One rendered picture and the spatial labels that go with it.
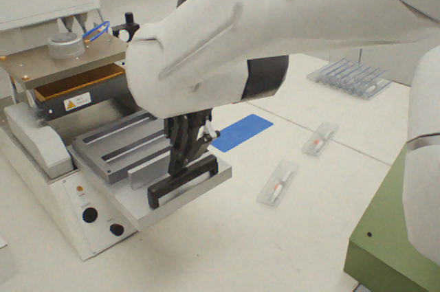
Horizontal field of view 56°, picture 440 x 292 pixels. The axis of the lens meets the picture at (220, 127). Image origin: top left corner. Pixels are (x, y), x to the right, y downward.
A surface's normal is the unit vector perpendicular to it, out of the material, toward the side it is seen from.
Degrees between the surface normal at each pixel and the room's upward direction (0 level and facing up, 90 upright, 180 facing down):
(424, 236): 72
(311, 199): 0
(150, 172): 90
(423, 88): 61
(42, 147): 41
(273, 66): 80
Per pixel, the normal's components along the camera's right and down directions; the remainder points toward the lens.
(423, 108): -0.87, -0.29
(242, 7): -0.74, 0.15
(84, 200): 0.58, 0.00
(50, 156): 0.41, -0.39
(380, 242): -0.55, -0.34
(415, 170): -0.98, -0.22
